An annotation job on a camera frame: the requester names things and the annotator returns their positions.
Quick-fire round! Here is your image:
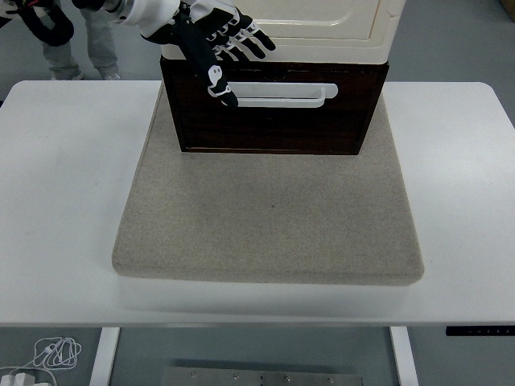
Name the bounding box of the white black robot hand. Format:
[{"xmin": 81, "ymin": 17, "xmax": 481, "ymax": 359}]
[{"xmin": 120, "ymin": 0, "xmax": 277, "ymax": 109}]

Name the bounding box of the white drawer handle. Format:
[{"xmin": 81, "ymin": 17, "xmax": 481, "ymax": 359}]
[{"xmin": 225, "ymin": 82, "xmax": 340, "ymax": 109}]

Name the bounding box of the dark wooden drawer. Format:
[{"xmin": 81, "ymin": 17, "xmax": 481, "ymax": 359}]
[{"xmin": 167, "ymin": 67, "xmax": 384, "ymax": 116}]

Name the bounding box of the dark wooden drawer housing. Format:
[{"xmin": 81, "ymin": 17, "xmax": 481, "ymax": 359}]
[{"xmin": 160, "ymin": 55, "xmax": 390, "ymax": 156}]

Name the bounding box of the beige felt mat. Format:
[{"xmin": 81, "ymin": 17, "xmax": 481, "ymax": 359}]
[{"xmin": 111, "ymin": 82, "xmax": 426, "ymax": 285}]

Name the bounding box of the white table leg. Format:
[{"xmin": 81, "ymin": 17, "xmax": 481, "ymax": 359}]
[
  {"xmin": 89, "ymin": 327, "xmax": 121, "ymax": 386},
  {"xmin": 389, "ymin": 327, "xmax": 419, "ymax": 386}
]

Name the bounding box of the grey metal plate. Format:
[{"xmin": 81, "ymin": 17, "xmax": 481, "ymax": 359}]
[{"xmin": 161, "ymin": 366, "xmax": 365, "ymax": 386}]

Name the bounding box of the white charger plug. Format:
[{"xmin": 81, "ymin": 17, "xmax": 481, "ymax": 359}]
[{"xmin": 0, "ymin": 372, "xmax": 37, "ymax": 386}]

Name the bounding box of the black table control panel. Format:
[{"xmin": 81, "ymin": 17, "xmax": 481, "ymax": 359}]
[{"xmin": 445, "ymin": 326, "xmax": 515, "ymax": 338}]

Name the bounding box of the white coiled cable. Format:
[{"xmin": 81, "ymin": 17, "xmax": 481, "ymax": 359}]
[{"xmin": 0, "ymin": 336, "xmax": 84, "ymax": 386}]

